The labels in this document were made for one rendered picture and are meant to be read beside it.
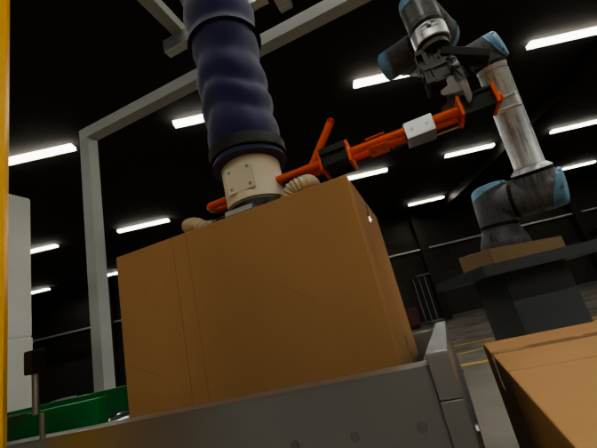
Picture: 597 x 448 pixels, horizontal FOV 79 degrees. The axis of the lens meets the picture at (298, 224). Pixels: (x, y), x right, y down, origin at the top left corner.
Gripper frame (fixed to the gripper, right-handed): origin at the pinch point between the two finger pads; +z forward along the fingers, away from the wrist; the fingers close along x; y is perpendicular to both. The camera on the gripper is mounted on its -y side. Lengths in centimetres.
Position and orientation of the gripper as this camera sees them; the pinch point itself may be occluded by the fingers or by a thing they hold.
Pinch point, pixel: (470, 108)
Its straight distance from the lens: 99.5
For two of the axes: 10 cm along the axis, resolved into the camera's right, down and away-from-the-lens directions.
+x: -3.7, -1.9, -9.1
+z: 2.2, 9.3, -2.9
